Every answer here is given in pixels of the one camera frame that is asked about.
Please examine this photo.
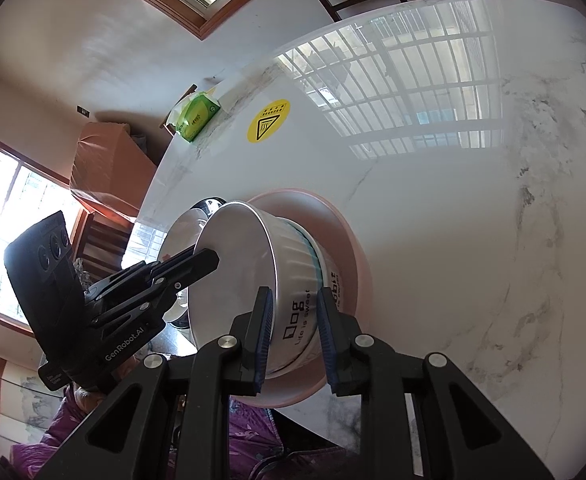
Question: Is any pink ceramic bowl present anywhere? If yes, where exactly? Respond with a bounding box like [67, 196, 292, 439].
[238, 188, 373, 408]

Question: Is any green tissue box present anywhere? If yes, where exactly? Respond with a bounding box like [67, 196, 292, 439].
[176, 91, 220, 142]

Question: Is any white ribbed ceramic bowl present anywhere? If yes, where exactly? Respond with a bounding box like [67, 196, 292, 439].
[187, 202, 343, 377]

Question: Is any black rimmed white plate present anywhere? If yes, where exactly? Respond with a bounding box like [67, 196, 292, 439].
[159, 197, 225, 330]

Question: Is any side window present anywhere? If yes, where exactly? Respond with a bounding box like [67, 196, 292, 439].
[0, 142, 84, 332]

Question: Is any pink covered furniture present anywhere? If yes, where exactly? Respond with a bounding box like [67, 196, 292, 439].
[70, 122, 156, 223]

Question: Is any black wall switch plate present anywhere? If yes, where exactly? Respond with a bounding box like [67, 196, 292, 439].
[76, 105, 90, 117]

